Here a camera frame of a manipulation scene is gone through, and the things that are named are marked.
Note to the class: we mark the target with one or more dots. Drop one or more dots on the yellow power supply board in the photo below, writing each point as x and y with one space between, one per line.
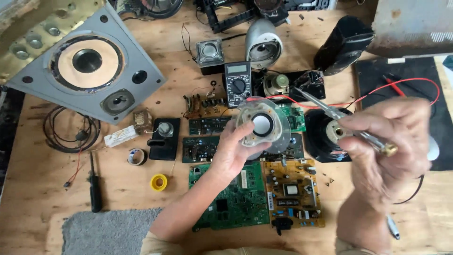
293 191

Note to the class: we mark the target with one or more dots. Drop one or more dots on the brass-coloured metal panel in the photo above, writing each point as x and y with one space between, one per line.
21 28

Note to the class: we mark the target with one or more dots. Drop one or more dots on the black cone speaker driver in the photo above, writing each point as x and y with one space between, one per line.
318 138

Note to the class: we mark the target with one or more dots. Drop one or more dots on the black fan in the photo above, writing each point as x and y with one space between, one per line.
162 9

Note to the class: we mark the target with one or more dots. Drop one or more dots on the large green circuit board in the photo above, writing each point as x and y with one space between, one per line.
240 202

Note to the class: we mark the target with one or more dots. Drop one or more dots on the glossy black speaker housing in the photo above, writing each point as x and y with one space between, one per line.
309 85

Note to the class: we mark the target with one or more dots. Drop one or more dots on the black tweeter box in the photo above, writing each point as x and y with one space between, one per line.
164 140

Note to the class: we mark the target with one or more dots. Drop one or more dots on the large grey speaker panel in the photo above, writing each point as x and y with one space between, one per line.
85 81

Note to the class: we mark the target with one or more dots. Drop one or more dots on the rusty metal box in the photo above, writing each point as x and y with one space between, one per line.
410 24

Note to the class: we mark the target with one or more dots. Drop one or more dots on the white driver box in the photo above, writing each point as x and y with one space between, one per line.
120 136

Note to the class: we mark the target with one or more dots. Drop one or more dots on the red multimeter probe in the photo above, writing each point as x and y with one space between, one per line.
394 86

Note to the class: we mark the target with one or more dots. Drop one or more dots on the black digital multimeter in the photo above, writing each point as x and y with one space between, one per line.
237 85

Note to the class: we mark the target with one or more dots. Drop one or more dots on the grey rug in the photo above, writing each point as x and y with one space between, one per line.
109 233

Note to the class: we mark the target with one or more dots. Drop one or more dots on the black cylindrical speaker housing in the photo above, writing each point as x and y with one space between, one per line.
339 49

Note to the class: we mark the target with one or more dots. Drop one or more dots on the black plastic frame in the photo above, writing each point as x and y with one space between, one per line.
226 19

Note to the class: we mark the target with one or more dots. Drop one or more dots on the white plastic object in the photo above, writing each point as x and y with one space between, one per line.
433 150

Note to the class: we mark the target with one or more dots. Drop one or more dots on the black mat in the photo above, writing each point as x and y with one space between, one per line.
417 70

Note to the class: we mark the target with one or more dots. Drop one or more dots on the small bright green circuit board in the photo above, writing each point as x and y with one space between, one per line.
296 118

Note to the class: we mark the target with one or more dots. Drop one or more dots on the yellow tape roll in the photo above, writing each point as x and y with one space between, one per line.
154 182

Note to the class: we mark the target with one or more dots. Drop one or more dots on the small clear cube speaker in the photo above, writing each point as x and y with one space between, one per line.
210 52

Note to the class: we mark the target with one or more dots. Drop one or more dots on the speaker driver with brass magnet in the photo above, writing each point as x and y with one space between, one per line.
278 84

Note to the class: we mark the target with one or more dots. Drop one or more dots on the person's right hand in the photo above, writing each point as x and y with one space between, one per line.
389 155

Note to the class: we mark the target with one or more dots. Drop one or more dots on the brown circuit board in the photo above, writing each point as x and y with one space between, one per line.
208 104

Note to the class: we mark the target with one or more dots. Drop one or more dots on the clear tape roll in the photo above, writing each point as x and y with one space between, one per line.
137 157

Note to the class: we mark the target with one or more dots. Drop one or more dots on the black screwdriver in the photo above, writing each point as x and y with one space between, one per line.
95 191

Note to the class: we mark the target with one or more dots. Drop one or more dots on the clear round speaker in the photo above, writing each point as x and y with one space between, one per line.
276 120

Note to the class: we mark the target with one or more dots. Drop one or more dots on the long dark green circuit board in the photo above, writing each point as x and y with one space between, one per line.
208 125

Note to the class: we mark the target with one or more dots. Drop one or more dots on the person's left hand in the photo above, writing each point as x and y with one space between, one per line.
228 155

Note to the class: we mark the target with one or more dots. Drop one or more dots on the white dome speaker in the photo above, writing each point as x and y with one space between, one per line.
263 42

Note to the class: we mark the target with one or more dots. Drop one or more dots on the dark circuit board with capacitors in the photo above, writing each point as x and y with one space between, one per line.
295 148

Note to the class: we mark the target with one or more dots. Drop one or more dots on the small transformer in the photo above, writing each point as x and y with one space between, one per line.
142 121

